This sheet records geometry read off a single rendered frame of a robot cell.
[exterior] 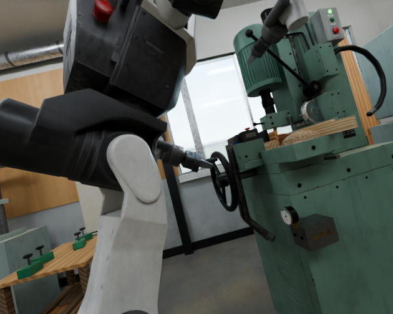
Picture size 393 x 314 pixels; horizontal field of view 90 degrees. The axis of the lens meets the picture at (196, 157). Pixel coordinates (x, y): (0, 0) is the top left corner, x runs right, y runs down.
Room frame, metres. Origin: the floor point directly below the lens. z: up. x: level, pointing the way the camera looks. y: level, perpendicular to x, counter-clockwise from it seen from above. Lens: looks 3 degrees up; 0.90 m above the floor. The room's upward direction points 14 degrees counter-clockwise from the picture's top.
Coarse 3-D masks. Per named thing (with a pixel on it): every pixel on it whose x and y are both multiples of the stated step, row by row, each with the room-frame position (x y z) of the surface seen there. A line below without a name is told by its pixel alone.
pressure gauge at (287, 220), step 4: (284, 208) 0.69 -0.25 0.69; (288, 208) 0.69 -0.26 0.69; (292, 208) 0.68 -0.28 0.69; (280, 212) 0.72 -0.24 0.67; (284, 212) 0.70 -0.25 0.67; (288, 212) 0.67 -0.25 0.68; (292, 212) 0.67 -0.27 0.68; (296, 212) 0.67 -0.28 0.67; (284, 216) 0.71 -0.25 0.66; (288, 216) 0.68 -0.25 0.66; (292, 216) 0.67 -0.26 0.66; (296, 216) 0.67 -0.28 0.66; (284, 220) 0.71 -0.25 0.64; (288, 220) 0.69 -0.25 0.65; (292, 220) 0.67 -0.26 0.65; (296, 220) 0.67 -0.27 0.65; (288, 224) 0.69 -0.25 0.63; (296, 224) 0.69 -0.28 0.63; (296, 228) 0.70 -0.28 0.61
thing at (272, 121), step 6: (270, 114) 0.96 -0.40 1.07; (276, 114) 0.96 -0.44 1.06; (282, 114) 0.97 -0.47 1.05; (264, 120) 0.98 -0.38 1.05; (270, 120) 0.96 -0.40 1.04; (276, 120) 0.96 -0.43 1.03; (282, 120) 0.97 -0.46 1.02; (288, 120) 0.98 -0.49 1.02; (264, 126) 0.99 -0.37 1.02; (270, 126) 0.95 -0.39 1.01; (276, 126) 0.97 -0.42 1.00
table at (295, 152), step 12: (300, 144) 0.67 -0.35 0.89; (312, 144) 0.68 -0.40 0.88; (324, 144) 0.68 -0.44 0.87; (336, 144) 0.69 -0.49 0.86; (264, 156) 0.85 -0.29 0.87; (276, 156) 0.76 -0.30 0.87; (288, 156) 0.70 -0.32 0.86; (300, 156) 0.66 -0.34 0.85; (312, 156) 0.67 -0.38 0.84; (240, 168) 0.89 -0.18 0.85
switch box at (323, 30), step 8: (328, 8) 0.89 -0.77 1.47; (312, 16) 0.93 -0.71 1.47; (320, 16) 0.89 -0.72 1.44; (336, 16) 0.90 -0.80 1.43; (312, 24) 0.94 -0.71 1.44; (320, 24) 0.90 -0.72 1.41; (328, 24) 0.89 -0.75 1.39; (336, 24) 0.90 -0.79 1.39; (320, 32) 0.91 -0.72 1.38; (328, 32) 0.88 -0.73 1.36; (320, 40) 0.92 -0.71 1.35; (328, 40) 0.89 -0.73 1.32; (336, 40) 0.91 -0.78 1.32
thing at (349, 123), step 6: (336, 120) 0.65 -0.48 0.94; (342, 120) 0.63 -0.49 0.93; (348, 120) 0.61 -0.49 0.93; (354, 120) 0.61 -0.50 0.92; (318, 126) 0.73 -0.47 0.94; (324, 126) 0.70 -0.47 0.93; (330, 126) 0.68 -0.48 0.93; (336, 126) 0.66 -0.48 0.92; (342, 126) 0.64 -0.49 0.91; (348, 126) 0.62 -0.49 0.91; (354, 126) 0.61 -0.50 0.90; (318, 132) 0.74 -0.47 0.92; (324, 132) 0.71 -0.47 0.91; (330, 132) 0.69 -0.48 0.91; (336, 132) 0.66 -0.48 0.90
